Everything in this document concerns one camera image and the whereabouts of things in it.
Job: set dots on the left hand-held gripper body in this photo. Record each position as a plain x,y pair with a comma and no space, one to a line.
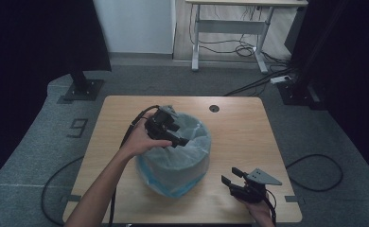
160,124

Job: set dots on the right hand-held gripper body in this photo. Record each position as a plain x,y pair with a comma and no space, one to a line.
261,178

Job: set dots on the white plastic bag blue edge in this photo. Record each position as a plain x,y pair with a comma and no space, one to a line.
192,157

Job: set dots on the green plastic bin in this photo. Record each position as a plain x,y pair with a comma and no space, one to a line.
173,171

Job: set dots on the person's left hand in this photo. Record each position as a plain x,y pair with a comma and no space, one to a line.
138,140

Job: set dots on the person's right hand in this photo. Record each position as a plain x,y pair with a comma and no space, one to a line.
261,214

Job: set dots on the grey floor tape piece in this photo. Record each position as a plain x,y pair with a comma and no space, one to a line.
296,199
72,198

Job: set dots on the dark floor tape marking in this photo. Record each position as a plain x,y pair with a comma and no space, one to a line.
78,127

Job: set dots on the black stand base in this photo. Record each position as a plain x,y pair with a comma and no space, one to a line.
83,88

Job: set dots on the black stand with dark base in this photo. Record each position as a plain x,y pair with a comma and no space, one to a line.
299,91

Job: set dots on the white power strip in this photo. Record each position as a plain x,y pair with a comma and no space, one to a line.
280,79

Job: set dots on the white-legged desk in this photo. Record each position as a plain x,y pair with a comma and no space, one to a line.
233,26

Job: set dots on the black curtain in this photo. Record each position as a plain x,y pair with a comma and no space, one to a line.
31,63
356,78

